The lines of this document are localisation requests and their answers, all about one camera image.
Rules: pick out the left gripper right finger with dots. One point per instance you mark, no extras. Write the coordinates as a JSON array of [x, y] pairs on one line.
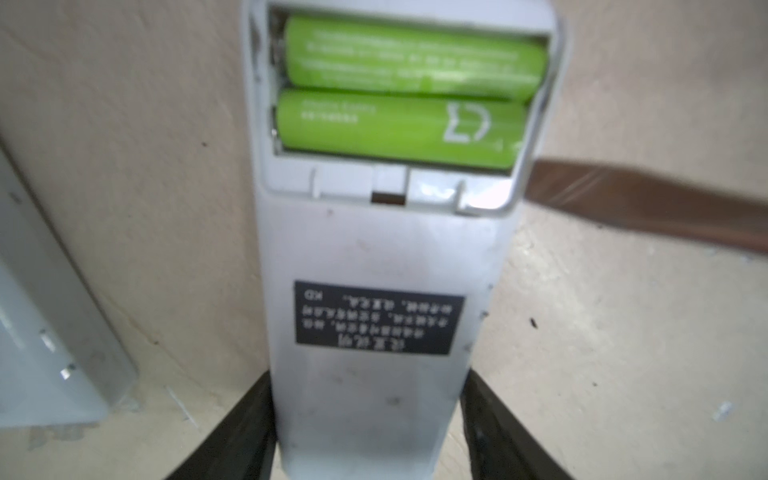
[[499, 445]]

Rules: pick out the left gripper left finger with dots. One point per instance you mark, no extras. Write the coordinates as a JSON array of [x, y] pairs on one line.
[[242, 446]]

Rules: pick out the white remote control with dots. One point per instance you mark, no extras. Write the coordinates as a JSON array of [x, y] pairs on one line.
[[61, 362]]

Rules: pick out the black yellow screwdriver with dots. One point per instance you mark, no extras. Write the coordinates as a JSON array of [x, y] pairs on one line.
[[640, 201]]

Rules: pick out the red remote control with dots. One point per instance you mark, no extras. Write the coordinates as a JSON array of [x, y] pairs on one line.
[[377, 274]]

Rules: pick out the lower green battery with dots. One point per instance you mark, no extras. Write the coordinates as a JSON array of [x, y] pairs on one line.
[[481, 134]]

